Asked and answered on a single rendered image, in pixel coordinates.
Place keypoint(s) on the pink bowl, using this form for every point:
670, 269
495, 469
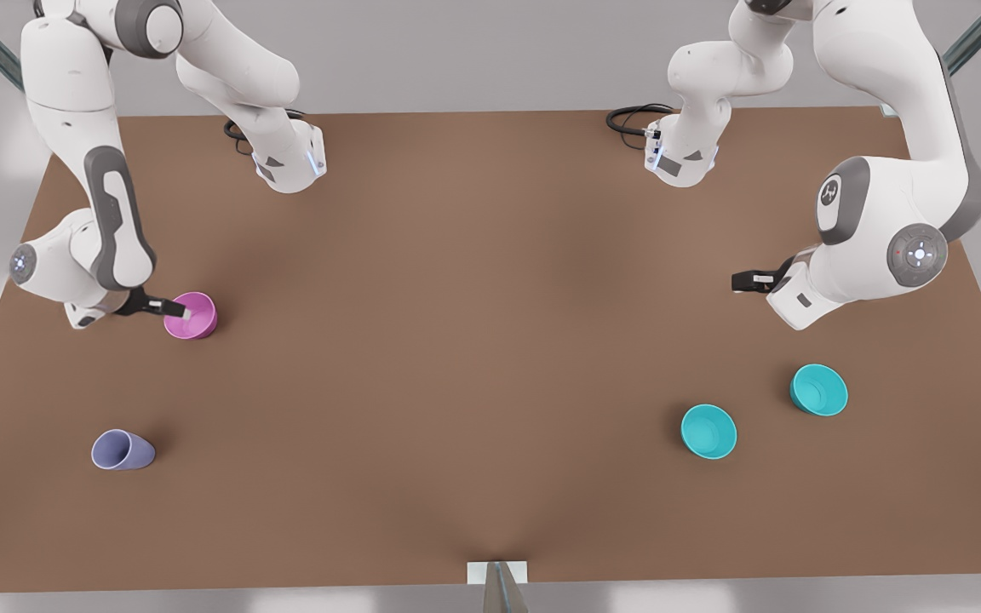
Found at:
197, 322

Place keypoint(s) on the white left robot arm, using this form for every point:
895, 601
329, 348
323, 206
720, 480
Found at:
899, 128

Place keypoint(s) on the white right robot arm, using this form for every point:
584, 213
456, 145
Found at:
73, 102

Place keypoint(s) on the teal blue bowl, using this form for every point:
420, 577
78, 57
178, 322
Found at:
819, 390
708, 432

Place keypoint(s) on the lavender cup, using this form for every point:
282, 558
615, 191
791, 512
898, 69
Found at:
124, 450

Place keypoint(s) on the white post foot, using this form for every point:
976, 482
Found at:
886, 109
475, 572

